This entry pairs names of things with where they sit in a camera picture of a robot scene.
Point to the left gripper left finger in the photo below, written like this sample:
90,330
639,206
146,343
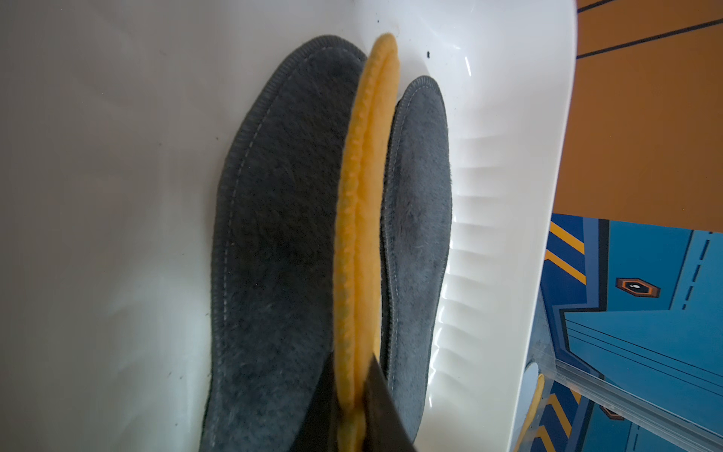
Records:
318,431

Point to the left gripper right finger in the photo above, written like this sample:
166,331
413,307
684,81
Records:
384,429

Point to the yellow insole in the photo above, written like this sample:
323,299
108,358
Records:
533,407
356,257

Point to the grey felt insole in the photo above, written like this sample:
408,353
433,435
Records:
415,229
272,252

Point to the white plastic storage box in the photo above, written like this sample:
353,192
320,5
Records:
116,117

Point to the white insole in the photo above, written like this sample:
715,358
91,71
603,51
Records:
527,396

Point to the right aluminium corner post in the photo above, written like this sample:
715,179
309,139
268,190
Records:
670,427

